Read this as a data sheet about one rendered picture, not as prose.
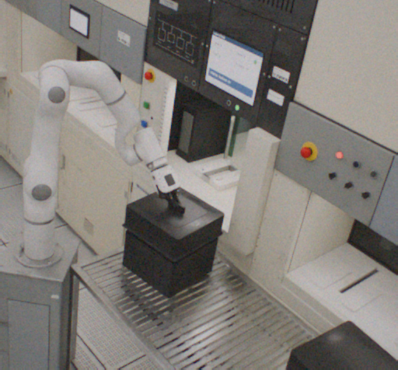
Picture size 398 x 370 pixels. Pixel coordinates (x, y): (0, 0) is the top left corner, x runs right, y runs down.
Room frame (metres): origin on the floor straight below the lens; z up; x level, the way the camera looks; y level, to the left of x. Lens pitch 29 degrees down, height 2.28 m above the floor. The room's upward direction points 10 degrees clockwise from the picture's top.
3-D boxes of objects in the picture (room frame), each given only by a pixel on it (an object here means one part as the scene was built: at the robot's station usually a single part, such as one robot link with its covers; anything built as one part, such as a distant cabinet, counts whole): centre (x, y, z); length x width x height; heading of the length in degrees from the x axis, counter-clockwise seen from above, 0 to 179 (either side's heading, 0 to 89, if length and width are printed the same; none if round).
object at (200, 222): (1.86, 0.08, 1.02); 0.29 x 0.29 x 0.13; 54
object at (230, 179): (2.51, -0.09, 0.89); 0.22 x 0.21 x 0.04; 136
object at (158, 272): (1.86, 0.08, 0.85); 0.28 x 0.28 x 0.17; 54
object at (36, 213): (1.84, 0.62, 1.07); 0.19 x 0.12 x 0.24; 22
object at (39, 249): (1.81, 0.61, 0.85); 0.19 x 0.19 x 0.18
